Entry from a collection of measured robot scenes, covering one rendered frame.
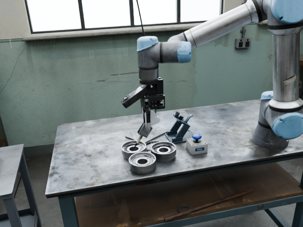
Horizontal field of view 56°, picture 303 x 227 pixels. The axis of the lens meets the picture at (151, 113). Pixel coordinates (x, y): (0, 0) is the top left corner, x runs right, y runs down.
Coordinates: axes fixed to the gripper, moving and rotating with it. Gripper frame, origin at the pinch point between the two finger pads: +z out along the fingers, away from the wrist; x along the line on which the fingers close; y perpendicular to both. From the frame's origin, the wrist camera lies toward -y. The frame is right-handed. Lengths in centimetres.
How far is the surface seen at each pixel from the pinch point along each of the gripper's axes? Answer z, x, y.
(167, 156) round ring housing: 10.2, -7.5, 6.4
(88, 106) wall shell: 48, 160, -18
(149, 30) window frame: -20, 148, 43
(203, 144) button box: 8.8, -6.0, 22.7
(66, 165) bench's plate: 13.4, 3.6, -33.1
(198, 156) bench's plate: 13.3, -7.6, 19.7
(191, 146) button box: 9.0, -5.8, 17.6
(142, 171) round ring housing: 11.6, -12.9, -5.3
